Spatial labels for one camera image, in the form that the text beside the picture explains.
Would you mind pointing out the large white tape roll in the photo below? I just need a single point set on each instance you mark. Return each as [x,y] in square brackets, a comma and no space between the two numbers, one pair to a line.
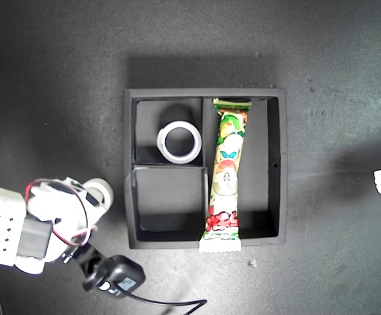
[180,159]

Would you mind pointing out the green printed snack bar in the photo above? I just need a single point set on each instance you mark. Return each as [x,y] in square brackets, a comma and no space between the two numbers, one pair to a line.
[228,147]

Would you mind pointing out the black tray with wells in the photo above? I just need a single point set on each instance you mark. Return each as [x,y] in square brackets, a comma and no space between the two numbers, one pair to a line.
[259,147]

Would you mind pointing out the small grey crumb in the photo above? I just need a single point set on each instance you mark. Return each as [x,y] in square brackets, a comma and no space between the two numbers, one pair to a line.
[252,262]

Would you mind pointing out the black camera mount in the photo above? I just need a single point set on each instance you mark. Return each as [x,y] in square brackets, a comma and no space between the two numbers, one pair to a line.
[88,262]

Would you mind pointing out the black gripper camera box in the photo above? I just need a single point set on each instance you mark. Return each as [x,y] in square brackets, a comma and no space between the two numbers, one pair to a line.
[124,272]

